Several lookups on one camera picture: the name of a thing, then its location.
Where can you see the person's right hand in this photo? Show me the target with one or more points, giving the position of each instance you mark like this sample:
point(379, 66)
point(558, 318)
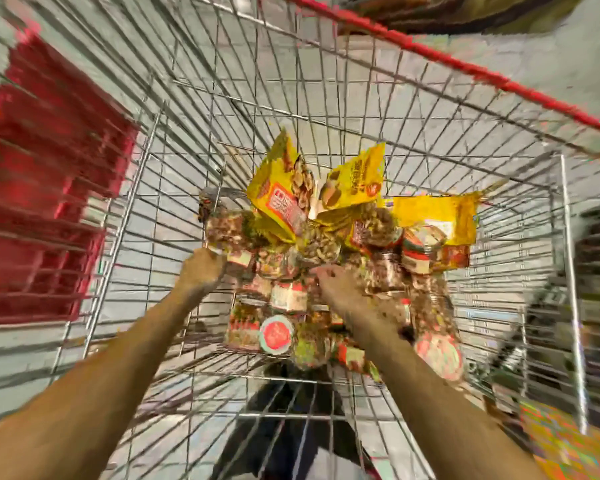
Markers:
point(355, 303)

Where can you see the person's left hand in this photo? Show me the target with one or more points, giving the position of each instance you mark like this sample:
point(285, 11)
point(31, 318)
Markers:
point(202, 275)

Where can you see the pile of snacks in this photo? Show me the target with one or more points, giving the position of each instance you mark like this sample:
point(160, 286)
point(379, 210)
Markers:
point(280, 335)

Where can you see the yellow nut bag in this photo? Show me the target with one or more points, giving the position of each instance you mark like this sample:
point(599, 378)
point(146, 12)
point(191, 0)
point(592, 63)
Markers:
point(352, 180)
point(278, 195)
point(435, 215)

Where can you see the person's left forearm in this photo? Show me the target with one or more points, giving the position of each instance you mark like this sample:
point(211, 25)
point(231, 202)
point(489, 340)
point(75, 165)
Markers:
point(80, 395)

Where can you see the person's right forearm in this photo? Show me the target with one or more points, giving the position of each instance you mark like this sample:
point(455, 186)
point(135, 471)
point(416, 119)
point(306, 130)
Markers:
point(450, 425)

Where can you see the person's dark trousers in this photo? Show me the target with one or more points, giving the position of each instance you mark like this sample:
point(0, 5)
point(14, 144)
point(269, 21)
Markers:
point(280, 425)

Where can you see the white printed display stand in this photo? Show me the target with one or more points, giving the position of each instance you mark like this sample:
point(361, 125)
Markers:
point(460, 10)

